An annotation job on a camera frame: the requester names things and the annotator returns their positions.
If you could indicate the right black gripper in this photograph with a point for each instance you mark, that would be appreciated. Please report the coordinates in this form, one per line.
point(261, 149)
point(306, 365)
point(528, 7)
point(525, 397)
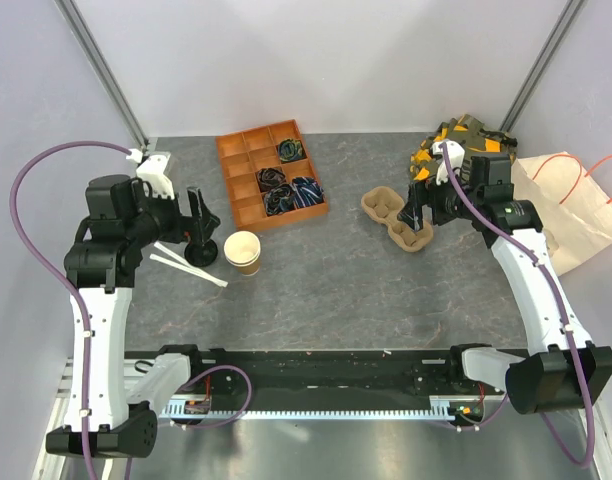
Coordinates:
point(412, 214)

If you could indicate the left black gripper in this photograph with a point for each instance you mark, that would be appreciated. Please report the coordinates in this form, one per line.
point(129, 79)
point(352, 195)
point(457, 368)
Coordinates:
point(187, 228)

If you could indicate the brown paper cup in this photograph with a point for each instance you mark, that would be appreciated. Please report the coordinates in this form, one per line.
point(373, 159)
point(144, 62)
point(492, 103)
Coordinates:
point(242, 249)

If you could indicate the black plastic cup lid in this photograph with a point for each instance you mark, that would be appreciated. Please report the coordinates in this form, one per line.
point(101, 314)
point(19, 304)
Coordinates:
point(201, 255)

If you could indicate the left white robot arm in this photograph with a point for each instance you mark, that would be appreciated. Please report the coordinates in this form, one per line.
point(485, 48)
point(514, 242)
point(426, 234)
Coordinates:
point(126, 215)

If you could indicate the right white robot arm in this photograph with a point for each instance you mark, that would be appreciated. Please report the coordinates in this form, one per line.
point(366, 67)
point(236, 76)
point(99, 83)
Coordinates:
point(564, 368)

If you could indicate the white paper takeout bag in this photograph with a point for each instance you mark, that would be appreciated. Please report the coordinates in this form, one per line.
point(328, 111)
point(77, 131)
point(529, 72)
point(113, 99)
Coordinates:
point(575, 212)

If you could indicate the cardboard cup carrier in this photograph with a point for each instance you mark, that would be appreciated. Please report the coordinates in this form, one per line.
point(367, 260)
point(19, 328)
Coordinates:
point(382, 204)

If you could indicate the dark brown rolled sock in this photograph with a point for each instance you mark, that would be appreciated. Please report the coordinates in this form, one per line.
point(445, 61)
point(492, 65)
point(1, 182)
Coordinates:
point(270, 178)

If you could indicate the dark blue rolled sock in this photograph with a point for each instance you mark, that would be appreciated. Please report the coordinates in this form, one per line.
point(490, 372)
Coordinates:
point(279, 200)

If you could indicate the camouflage folded garment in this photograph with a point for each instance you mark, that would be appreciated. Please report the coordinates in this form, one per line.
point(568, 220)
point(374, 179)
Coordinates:
point(472, 134)

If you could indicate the green rolled sock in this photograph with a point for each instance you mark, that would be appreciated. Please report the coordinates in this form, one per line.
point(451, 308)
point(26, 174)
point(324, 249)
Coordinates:
point(290, 150)

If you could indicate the blue striped rolled sock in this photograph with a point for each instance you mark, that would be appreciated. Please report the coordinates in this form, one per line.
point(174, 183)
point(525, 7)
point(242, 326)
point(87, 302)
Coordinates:
point(307, 192)

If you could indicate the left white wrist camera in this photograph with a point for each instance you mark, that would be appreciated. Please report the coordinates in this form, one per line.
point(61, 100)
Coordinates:
point(156, 169)

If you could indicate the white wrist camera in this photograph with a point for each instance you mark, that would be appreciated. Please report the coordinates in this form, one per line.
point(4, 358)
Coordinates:
point(448, 155)
point(156, 169)

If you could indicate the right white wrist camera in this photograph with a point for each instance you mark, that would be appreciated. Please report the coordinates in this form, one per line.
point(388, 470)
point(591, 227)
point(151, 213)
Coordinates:
point(448, 155)

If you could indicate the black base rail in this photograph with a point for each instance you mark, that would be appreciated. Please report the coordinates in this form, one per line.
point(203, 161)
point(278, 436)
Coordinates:
point(329, 380)

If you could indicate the slotted cable duct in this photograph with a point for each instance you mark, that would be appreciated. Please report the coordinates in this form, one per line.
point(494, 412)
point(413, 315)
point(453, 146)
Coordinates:
point(179, 410)

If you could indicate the left aluminium frame post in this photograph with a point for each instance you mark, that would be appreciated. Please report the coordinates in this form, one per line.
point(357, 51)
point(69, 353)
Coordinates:
point(84, 36)

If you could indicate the aluminium frame post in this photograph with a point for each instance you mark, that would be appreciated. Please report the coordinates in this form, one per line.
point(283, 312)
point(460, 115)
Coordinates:
point(84, 36)
point(553, 42)

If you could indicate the right aluminium frame post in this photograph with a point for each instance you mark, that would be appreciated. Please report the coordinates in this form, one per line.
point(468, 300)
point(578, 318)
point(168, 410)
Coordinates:
point(553, 42)

